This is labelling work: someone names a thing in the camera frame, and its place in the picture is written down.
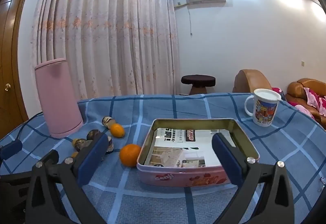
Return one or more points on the pink floral curtain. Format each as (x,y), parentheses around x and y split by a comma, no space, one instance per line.
(114,35)

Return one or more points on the brass door knob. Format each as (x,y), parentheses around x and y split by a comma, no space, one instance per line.
(7,87)

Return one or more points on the brown leather armchair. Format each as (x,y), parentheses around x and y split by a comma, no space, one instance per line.
(250,81)

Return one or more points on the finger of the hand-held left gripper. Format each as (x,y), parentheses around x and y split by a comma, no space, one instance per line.
(10,149)
(14,180)

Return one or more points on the white printed mug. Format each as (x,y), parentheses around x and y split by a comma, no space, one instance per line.
(263,111)

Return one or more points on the brown leather sofa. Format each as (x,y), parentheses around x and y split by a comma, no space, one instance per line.
(295,90)

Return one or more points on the large orange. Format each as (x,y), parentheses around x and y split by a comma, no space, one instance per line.
(130,155)

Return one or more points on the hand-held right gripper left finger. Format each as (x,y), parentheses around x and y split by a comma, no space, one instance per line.
(92,161)

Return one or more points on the pink metal tin box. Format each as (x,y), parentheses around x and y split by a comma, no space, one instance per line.
(165,178)

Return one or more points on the blue plaid cloth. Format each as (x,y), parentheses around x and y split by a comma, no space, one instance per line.
(152,109)

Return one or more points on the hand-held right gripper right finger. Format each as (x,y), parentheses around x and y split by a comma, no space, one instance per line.
(226,160)

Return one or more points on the printed paper liner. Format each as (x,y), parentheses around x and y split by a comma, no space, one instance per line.
(178,152)

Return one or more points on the wall outlet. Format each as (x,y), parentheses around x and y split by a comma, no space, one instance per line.
(179,4)

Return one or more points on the white mug lid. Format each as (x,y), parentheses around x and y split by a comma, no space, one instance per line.
(267,94)

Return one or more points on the dark round stool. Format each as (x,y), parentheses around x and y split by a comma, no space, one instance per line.
(198,80)

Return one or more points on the wooden door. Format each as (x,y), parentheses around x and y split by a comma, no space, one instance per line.
(10,60)

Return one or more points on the pink cylindrical bin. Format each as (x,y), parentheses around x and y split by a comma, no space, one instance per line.
(57,99)

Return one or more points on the pink floral blanket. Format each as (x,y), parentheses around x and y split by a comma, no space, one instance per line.
(314,101)

